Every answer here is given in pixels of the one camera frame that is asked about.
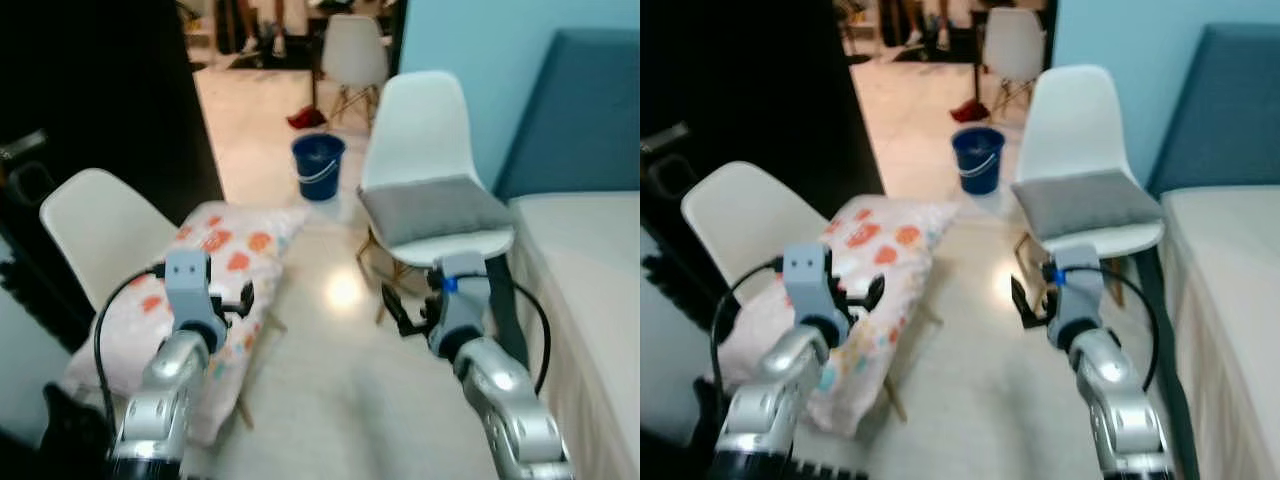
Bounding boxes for floral white pillow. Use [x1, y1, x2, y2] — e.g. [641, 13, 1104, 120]
[715, 195, 961, 438]
[60, 200, 311, 446]

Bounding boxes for white chair under floral pillow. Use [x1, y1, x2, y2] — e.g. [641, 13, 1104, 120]
[40, 168, 291, 431]
[681, 160, 946, 421]

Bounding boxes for white chair with grey cushion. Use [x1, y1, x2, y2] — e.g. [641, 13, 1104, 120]
[1010, 65, 1166, 306]
[355, 70, 518, 326]

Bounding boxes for white chair by black table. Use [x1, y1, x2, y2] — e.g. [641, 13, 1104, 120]
[320, 14, 391, 129]
[983, 8, 1048, 116]

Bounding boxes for grey seat cushion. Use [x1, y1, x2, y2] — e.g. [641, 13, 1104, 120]
[357, 175, 516, 249]
[1012, 170, 1164, 241]

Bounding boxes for blue plastic bucket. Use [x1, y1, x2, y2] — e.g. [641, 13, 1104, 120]
[951, 126, 1006, 195]
[291, 132, 347, 202]

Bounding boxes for bed with beige sheet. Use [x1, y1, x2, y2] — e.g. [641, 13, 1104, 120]
[1158, 185, 1280, 480]
[505, 190, 641, 480]

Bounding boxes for grey loop door pull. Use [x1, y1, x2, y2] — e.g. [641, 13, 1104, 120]
[5, 160, 56, 206]
[648, 152, 701, 201]

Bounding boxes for black floor mat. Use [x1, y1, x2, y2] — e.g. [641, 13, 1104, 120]
[893, 36, 976, 63]
[225, 38, 313, 73]

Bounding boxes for black door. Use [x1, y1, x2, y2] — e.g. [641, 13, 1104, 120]
[0, 0, 226, 351]
[640, 0, 886, 301]

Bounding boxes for blue-grey bed headboard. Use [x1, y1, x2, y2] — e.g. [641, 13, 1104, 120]
[1148, 24, 1280, 196]
[495, 28, 641, 201]

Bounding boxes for person legs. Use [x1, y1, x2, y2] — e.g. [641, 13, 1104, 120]
[905, 0, 956, 51]
[236, 0, 289, 57]

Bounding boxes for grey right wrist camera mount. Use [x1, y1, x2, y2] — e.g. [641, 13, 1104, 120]
[428, 253, 493, 351]
[1045, 243, 1106, 346]

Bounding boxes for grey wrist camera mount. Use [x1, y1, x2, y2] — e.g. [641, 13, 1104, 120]
[783, 243, 846, 323]
[1045, 243, 1106, 346]
[428, 253, 493, 351]
[163, 250, 229, 329]

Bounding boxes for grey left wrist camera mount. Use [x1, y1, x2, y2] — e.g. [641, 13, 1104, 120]
[163, 250, 229, 329]
[783, 243, 846, 323]

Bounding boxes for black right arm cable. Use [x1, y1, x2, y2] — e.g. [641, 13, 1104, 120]
[1100, 265, 1161, 391]
[485, 275, 553, 396]

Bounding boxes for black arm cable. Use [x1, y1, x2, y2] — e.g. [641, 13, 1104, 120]
[93, 262, 166, 441]
[1100, 265, 1161, 391]
[710, 258, 786, 401]
[485, 275, 553, 396]

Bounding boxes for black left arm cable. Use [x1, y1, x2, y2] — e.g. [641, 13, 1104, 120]
[710, 258, 786, 401]
[93, 262, 166, 441]

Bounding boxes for silver door handle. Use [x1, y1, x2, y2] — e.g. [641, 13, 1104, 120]
[640, 122, 691, 153]
[0, 128, 49, 166]

